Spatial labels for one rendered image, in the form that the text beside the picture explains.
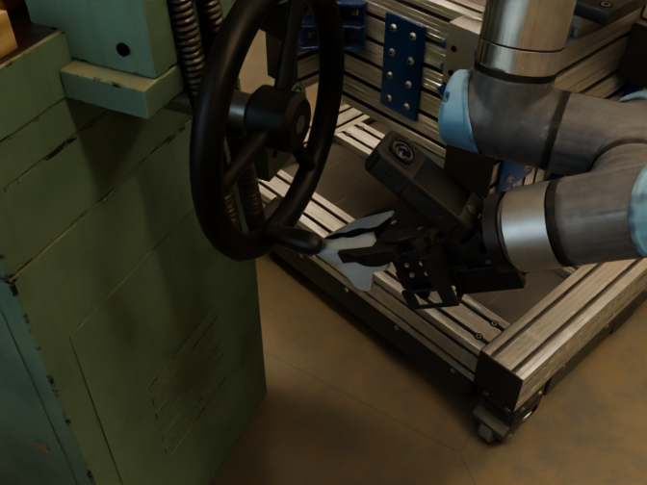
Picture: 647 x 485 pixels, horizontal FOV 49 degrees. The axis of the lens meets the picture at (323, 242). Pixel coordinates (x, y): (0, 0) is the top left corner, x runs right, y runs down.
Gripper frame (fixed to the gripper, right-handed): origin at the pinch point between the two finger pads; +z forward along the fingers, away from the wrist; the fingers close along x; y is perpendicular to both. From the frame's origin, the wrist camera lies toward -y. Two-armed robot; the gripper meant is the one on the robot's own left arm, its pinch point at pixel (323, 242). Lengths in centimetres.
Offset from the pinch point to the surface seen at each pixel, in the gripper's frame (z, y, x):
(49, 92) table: 12.5, -25.6, -9.0
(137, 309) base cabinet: 28.4, 2.3, -4.5
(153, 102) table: 4.3, -20.8, -6.1
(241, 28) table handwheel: -7.4, -23.4, -4.7
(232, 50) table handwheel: -6.9, -22.3, -6.3
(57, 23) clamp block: 10.5, -30.4, -5.5
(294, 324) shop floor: 58, 45, 45
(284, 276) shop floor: 66, 40, 58
